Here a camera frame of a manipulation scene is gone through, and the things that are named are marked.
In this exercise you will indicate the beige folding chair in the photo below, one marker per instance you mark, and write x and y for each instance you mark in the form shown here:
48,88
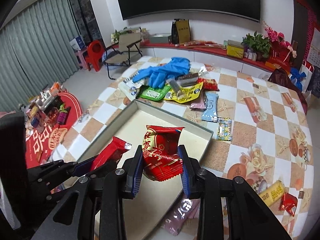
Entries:
126,44

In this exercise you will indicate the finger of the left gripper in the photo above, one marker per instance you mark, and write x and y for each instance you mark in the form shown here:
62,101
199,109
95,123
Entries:
103,170
82,168

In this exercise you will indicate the yellow tin box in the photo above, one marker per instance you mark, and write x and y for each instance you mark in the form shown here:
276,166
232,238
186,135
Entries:
235,49

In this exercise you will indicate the blue rubber gloves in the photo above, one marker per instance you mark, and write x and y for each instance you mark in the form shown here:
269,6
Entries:
157,76

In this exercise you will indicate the white paper gift bag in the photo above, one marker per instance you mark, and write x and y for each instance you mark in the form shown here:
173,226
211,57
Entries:
308,69

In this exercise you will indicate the blue ribbon gift bag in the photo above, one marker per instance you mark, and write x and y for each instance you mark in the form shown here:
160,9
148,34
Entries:
296,78

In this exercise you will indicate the black and gold bag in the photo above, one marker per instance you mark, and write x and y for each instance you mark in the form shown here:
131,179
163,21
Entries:
180,31

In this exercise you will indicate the green snack pouch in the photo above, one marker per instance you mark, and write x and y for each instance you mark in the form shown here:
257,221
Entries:
153,94

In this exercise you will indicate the red plastic child chair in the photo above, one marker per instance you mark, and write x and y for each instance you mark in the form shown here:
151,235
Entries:
95,52

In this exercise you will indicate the yellow rice cracker packet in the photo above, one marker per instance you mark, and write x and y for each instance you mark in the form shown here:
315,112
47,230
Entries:
273,193

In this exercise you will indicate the dark red cloth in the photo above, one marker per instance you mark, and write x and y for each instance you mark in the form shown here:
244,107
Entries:
280,77

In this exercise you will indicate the small colourful candy packet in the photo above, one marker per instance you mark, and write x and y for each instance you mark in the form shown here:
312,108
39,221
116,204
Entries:
224,129

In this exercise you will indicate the pink plastic stool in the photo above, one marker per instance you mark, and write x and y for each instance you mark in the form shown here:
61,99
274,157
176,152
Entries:
81,58

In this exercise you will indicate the green potted plant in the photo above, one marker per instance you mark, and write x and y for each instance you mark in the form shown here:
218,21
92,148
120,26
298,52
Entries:
258,43

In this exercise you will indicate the red chili snack packet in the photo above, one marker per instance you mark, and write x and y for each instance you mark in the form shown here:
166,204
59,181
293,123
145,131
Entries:
208,84

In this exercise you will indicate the pink artificial flowers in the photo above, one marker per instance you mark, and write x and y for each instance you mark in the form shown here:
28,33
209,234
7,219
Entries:
277,40

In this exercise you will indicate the light blue snack packet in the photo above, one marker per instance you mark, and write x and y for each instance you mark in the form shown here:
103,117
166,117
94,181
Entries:
210,113

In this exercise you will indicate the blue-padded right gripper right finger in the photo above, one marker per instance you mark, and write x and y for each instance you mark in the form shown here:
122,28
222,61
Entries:
186,175

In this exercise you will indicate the blue white carton box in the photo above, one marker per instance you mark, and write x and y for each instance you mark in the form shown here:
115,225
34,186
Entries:
77,43

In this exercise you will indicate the grey flat box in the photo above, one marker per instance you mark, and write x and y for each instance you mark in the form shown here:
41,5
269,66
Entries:
160,38

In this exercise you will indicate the pale pink snack packet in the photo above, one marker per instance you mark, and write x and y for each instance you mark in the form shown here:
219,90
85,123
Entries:
199,103

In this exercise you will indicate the white blue snack pouch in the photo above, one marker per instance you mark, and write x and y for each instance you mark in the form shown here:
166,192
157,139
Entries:
130,86

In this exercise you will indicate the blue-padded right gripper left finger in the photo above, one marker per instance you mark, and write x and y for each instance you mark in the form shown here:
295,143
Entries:
134,171

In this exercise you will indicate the shallow grey cardboard tray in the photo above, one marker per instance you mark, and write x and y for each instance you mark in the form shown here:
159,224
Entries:
136,124

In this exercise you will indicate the wall calendar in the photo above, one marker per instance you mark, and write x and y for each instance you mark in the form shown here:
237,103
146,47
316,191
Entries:
314,51

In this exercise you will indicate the yellow snack pouch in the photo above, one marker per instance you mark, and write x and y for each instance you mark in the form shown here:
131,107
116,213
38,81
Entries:
183,95

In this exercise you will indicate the grey window curtain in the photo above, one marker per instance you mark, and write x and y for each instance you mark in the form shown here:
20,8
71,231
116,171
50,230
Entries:
35,51

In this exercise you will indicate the red gold-print snack packet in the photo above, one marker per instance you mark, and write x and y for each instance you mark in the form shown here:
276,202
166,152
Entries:
161,160

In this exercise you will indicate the dark red snack packet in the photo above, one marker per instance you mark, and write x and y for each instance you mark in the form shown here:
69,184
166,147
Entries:
289,204

